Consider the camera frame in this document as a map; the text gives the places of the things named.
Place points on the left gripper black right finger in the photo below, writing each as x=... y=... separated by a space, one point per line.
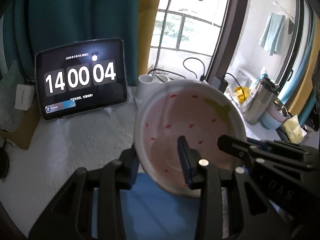
x=277 y=165

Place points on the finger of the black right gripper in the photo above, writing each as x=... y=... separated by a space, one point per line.
x=250 y=213

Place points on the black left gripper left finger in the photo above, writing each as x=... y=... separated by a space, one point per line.
x=88 y=202

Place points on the light blue plate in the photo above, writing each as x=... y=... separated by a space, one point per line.
x=149 y=212

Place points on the white strawberry pattern bowl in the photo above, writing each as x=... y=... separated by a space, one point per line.
x=192 y=109

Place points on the yellow tissue pack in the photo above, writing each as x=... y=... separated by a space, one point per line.
x=293 y=130

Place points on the stainless steel thermos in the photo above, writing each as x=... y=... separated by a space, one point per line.
x=259 y=100

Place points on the black round pouch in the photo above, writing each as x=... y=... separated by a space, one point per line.
x=4 y=163

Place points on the yellow object on sill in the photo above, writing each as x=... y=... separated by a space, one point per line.
x=242 y=93

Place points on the cardboard box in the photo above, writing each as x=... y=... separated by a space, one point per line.
x=24 y=133

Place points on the black power adapter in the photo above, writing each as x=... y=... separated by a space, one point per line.
x=220 y=84

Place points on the light blue hanging towel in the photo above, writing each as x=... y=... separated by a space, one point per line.
x=273 y=34

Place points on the small white box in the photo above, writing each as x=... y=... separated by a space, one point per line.
x=24 y=96

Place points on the tablet showing clock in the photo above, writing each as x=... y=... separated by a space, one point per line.
x=81 y=77

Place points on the teal curtain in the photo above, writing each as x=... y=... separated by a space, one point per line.
x=31 y=26

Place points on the yellow curtain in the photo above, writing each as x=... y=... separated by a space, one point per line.
x=146 y=20

